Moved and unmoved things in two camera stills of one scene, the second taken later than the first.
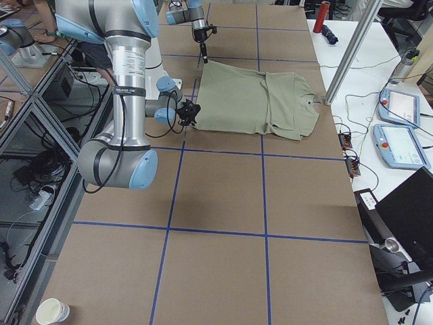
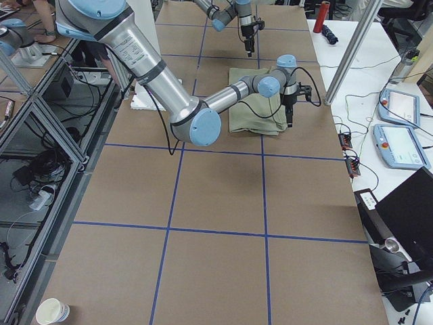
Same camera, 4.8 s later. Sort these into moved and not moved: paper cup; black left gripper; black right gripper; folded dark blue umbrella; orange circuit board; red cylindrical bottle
Moved: black right gripper; black left gripper
Not moved: folded dark blue umbrella; red cylindrical bottle; paper cup; orange circuit board
